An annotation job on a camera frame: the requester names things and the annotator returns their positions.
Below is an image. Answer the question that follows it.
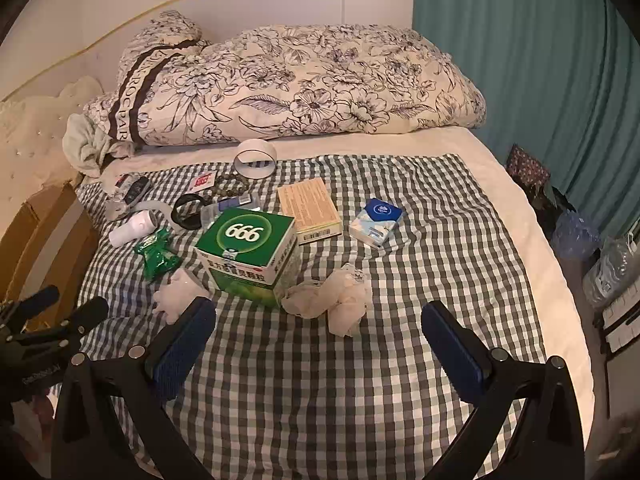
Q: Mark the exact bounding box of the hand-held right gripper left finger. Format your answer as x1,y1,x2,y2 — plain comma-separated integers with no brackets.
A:
51,296,217,480

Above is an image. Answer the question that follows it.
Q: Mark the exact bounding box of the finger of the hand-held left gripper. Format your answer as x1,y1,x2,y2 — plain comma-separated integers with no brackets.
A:
0,286,61,330
15,296,110,346

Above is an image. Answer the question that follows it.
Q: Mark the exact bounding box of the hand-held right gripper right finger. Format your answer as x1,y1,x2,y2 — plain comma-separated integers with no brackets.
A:
421,301,596,480

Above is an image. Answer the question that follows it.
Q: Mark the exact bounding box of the white tissue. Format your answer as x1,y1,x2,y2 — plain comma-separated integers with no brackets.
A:
151,267,211,323

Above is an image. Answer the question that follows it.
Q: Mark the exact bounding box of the cardboard box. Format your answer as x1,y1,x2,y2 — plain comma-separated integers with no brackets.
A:
0,180,101,306

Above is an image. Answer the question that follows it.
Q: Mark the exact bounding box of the green snack packet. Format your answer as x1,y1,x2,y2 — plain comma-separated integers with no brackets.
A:
132,227,182,283

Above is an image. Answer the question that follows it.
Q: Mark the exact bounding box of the small white bottle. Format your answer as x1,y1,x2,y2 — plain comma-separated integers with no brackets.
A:
109,210,158,248

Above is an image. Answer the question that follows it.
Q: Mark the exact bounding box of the green medicine box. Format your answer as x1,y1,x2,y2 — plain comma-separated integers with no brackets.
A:
194,207,301,309

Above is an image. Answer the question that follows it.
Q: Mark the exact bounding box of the black tape roll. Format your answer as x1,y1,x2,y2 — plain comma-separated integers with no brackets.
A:
171,193,213,233

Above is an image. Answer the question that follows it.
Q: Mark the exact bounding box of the black car key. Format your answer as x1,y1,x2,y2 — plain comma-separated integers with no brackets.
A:
125,176,152,206

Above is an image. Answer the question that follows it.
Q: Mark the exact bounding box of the white plastic bag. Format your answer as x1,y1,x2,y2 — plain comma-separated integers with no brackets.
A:
281,262,373,337

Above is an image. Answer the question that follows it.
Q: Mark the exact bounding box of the blue white tissue pack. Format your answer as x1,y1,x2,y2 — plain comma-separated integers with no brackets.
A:
348,197,405,249

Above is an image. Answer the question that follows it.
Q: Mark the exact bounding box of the small blue white box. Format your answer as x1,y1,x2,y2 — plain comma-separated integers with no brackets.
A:
217,195,261,213

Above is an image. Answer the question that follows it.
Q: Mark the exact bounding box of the bead bracelet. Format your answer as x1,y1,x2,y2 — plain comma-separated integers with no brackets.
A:
212,172,251,197

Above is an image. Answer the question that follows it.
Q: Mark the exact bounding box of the beige medicine box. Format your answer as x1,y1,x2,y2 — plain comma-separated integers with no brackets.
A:
276,177,343,246

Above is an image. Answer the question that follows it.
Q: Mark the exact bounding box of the white tape roll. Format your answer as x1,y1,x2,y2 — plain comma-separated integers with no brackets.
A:
234,139,277,180

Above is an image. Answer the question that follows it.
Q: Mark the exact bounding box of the green checkered cloth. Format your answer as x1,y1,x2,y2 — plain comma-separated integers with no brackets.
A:
50,152,556,480

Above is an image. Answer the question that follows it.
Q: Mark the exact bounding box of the pale green towel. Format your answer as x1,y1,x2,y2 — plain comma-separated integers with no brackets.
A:
62,112,136,178

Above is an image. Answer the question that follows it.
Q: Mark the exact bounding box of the blue plastic bag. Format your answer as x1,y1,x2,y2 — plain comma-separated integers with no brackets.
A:
550,210,603,261

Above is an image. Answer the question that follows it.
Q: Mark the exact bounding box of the beige tufted headboard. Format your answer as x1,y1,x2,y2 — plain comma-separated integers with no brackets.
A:
0,75,106,241

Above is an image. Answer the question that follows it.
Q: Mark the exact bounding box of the white slatted object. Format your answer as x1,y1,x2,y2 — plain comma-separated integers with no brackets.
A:
602,292,640,356

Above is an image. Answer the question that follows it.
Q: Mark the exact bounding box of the clear plastic bag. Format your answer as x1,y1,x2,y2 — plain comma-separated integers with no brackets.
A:
582,235,640,311

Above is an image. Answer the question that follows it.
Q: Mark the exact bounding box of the dark patterned bag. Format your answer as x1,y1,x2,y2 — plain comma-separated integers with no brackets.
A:
505,144,551,196

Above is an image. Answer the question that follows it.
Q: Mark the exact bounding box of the floral print duvet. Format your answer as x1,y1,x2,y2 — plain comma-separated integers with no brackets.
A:
82,10,488,148

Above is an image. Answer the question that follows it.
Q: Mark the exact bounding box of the teal curtain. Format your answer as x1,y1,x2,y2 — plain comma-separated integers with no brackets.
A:
412,0,640,241

